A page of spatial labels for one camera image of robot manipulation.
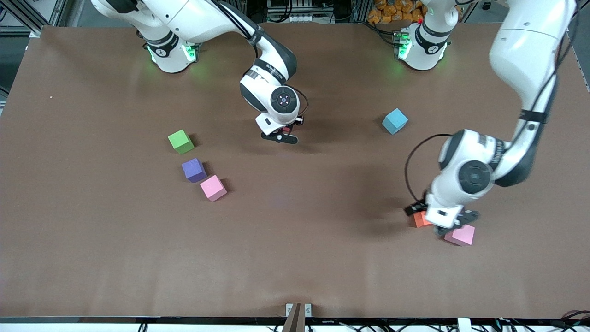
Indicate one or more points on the pink foam cube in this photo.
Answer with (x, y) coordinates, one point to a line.
(213, 188)
(463, 236)

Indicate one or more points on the silver metal bracket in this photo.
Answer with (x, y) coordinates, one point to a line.
(289, 310)
(308, 310)

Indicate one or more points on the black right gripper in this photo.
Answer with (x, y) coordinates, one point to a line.
(291, 127)

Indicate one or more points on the light blue foam cube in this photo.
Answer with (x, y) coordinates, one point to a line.
(394, 121)

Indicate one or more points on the orange foam cube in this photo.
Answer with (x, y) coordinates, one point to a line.
(420, 220)

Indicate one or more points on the purple foam cube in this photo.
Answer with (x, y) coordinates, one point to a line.
(193, 170)

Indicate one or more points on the red foam cube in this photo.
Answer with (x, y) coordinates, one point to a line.
(286, 131)

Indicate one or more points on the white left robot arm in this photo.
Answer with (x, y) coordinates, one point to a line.
(521, 60)

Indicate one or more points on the orange snack packets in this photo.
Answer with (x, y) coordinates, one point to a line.
(392, 11)

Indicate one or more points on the green foam cube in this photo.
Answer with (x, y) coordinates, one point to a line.
(180, 141)

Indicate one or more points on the silver aluminium frame profile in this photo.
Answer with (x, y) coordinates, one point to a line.
(57, 11)

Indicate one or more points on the brown table cover sheet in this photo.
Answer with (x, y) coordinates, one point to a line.
(322, 258)

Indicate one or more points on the grey equipment rack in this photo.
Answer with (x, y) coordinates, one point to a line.
(299, 18)

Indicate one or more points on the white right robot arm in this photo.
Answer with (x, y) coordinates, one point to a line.
(173, 62)

